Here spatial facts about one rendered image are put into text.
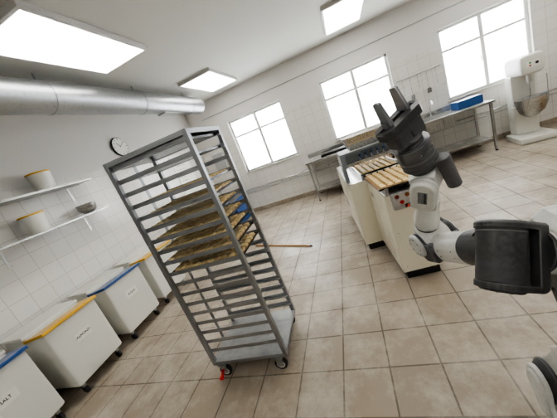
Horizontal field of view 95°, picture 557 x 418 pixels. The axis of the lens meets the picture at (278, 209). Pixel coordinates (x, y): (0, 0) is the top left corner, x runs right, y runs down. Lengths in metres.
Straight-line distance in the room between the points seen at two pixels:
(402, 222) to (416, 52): 4.48
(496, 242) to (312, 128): 5.62
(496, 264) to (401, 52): 5.80
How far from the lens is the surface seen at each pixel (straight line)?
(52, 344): 3.27
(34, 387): 3.26
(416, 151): 0.69
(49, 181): 4.00
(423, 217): 0.88
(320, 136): 6.14
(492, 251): 0.70
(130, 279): 3.73
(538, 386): 1.34
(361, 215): 3.04
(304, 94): 6.17
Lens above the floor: 1.59
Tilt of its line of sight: 15 degrees down
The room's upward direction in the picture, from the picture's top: 21 degrees counter-clockwise
